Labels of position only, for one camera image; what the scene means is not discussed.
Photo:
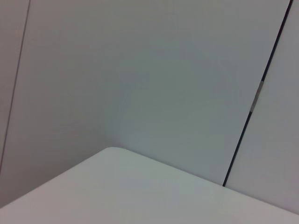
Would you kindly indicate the silver metal seam clip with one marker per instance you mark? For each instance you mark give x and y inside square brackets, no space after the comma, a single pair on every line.
[257,96]

